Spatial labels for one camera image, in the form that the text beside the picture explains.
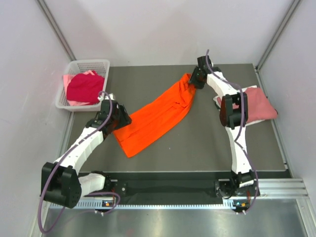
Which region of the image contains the orange t shirt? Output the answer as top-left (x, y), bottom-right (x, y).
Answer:
top-left (114, 73), bottom-right (196, 158)

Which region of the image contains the white plastic laundry basket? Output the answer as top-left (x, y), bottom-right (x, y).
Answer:
top-left (55, 59), bottom-right (110, 112)

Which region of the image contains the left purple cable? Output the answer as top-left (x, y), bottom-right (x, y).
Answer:
top-left (39, 90), bottom-right (121, 234)

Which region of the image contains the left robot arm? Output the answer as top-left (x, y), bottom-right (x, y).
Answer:
top-left (41, 99), bottom-right (132, 208)

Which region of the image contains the light pink shirt in basket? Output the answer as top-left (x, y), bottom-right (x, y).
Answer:
top-left (63, 70), bottom-right (96, 106)

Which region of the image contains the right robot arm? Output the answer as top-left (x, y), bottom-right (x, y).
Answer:
top-left (189, 55), bottom-right (257, 199)

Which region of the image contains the grey slotted cable duct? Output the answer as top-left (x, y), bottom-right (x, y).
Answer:
top-left (49, 197), bottom-right (250, 211)

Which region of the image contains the folded dusty pink t shirt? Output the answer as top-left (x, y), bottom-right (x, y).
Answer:
top-left (217, 88), bottom-right (278, 123)

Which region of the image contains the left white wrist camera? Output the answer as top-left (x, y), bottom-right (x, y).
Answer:
top-left (98, 92), bottom-right (116, 102)

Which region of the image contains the magenta shirt in basket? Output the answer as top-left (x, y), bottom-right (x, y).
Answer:
top-left (66, 71), bottom-right (105, 105)

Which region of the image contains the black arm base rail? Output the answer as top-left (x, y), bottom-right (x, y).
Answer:
top-left (82, 171), bottom-right (294, 205)

